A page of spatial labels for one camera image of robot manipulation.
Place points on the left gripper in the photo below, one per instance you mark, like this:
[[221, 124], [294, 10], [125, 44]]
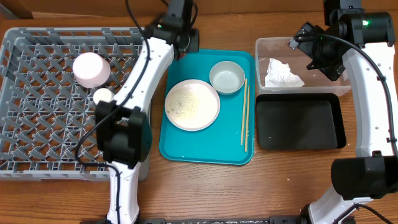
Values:
[[194, 42]]

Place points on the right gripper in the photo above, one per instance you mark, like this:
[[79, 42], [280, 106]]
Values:
[[333, 70]]

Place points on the white tissue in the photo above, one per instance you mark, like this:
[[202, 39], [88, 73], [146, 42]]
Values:
[[279, 75]]

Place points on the grey metal saucer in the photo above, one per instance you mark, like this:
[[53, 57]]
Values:
[[227, 77]]

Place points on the small pink bowl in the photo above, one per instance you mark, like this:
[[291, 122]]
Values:
[[91, 70]]

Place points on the white paper cup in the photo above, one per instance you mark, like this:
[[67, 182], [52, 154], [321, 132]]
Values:
[[102, 94]]

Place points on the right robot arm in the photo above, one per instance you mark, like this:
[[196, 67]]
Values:
[[360, 44]]

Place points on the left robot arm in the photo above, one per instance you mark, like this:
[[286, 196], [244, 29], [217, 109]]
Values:
[[123, 131]]

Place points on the clear plastic bin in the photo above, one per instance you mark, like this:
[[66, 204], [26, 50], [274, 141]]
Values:
[[314, 81]]

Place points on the rice leftovers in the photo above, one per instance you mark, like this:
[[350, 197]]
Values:
[[183, 105]]

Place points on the large white plate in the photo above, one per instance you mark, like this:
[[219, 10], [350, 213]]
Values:
[[209, 108]]

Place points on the left wooden chopstick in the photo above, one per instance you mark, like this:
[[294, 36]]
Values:
[[244, 111]]

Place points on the wooden chopstick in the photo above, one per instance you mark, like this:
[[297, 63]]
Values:
[[246, 120], [244, 111]]

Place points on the black plastic tray bin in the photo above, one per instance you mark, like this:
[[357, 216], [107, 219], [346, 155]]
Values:
[[299, 121]]

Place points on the right wooden chopstick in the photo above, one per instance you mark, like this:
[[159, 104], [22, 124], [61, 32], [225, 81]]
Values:
[[246, 120]]

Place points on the teal serving tray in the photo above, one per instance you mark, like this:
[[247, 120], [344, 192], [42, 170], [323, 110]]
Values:
[[220, 143]]

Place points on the grey plastic dish rack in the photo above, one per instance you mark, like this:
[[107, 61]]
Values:
[[44, 112]]

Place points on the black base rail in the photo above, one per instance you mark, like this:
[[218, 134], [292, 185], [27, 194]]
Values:
[[270, 220]]

